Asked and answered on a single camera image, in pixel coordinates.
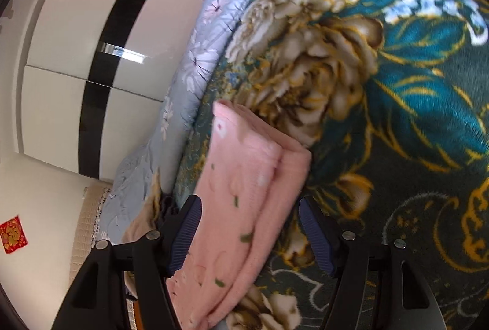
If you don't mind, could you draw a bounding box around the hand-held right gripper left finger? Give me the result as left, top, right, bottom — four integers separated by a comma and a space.
51, 195, 203, 330

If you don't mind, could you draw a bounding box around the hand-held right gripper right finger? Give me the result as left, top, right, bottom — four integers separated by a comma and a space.
299, 196, 448, 330

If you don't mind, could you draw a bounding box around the dark green floral blanket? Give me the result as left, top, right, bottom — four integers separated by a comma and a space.
174, 0, 489, 330

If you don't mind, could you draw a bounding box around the light blue floral quilt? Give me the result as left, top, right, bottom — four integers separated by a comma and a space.
95, 0, 292, 244

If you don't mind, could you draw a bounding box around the red paper wall decoration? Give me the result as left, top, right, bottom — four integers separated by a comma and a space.
0, 214, 29, 254

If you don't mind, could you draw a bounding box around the pink floral garment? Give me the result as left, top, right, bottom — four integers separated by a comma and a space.
165, 99, 313, 330

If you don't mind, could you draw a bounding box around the white and black wardrobe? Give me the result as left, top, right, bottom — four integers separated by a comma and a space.
16, 0, 209, 182

